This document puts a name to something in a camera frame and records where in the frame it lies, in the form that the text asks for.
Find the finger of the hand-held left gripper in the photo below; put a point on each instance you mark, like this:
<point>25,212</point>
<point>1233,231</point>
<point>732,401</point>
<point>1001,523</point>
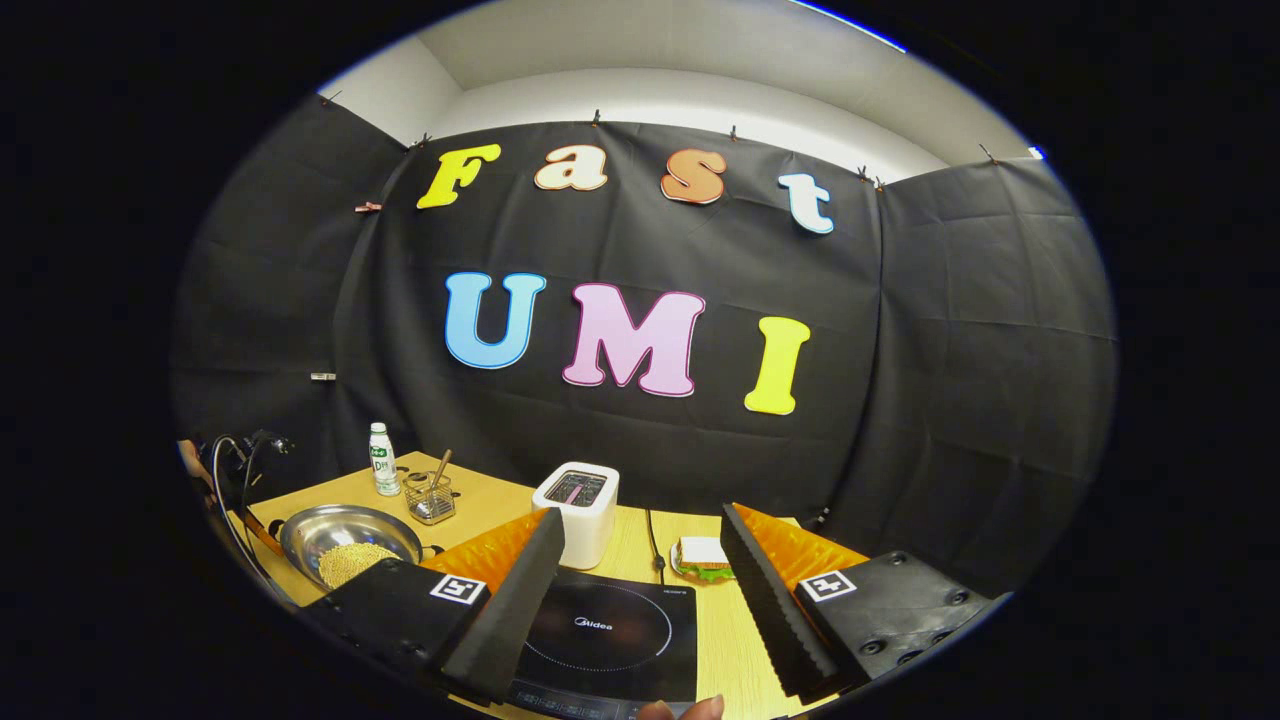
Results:
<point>268,538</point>

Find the pile of soybeans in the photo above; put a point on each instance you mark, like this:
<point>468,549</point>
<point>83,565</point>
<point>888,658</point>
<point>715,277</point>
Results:
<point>355,562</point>

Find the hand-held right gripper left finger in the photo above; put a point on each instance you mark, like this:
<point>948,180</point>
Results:
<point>520,600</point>

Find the sandwich with lettuce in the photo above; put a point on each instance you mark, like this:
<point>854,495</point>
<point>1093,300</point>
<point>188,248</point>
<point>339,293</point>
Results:
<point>700,555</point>

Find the clear utensil holder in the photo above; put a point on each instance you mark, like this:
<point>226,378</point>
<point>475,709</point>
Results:
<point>430,500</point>

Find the small plastic bottle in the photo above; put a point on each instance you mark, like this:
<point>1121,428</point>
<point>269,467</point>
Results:
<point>384,465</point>

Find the white toaster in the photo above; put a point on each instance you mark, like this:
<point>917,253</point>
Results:
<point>580,520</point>

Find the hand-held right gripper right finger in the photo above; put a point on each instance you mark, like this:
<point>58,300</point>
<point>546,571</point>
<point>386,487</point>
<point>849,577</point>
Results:
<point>765,600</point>

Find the black induction cooktop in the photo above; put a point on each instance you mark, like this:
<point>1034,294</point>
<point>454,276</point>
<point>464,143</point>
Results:
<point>600,620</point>

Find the stainless steel pot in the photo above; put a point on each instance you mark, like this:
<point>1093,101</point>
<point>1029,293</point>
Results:
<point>340,525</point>

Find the small white plate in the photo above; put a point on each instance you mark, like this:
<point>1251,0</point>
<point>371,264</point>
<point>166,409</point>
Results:
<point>676,562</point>

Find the wooden stick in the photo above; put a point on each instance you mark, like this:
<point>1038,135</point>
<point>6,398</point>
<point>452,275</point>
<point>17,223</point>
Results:
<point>441,465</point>

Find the row of dark cloth clips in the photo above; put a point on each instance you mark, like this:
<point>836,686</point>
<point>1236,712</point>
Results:
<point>596,117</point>

